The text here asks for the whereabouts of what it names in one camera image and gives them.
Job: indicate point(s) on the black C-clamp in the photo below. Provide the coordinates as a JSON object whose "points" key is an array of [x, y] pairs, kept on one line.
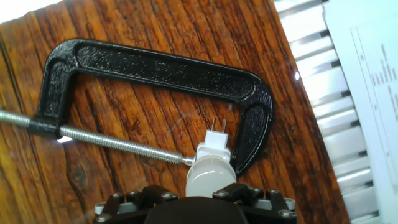
{"points": [[155, 68]]}

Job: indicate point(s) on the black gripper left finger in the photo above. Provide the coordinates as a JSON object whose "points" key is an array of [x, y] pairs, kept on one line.
{"points": [[133, 202]]}

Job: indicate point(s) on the white LED light bulb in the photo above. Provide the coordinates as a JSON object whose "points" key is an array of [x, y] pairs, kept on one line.
{"points": [[210, 177]]}

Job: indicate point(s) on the white lamp socket adapter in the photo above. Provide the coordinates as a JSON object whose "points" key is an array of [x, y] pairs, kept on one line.
{"points": [[214, 146]]}

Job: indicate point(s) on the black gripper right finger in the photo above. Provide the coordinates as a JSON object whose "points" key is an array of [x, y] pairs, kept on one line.
{"points": [[264, 202]]}

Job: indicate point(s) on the brown wooden board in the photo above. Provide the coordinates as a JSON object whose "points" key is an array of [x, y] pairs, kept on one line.
{"points": [[124, 161]]}

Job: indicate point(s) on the printed paper sheets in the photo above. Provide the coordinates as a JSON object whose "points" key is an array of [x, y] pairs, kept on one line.
{"points": [[373, 93]]}

